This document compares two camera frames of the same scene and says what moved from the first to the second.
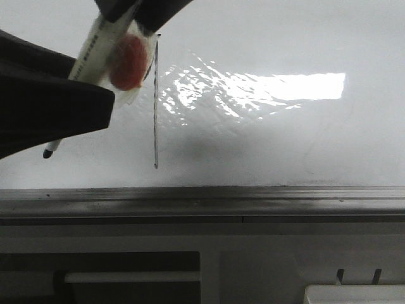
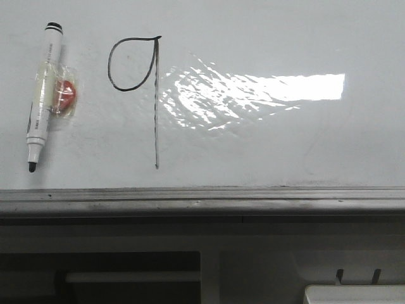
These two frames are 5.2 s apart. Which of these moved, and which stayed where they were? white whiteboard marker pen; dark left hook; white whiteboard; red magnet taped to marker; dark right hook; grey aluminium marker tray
Moved: red magnet taped to marker; white whiteboard marker pen
Stayed: grey aluminium marker tray; dark right hook; white whiteboard; dark left hook
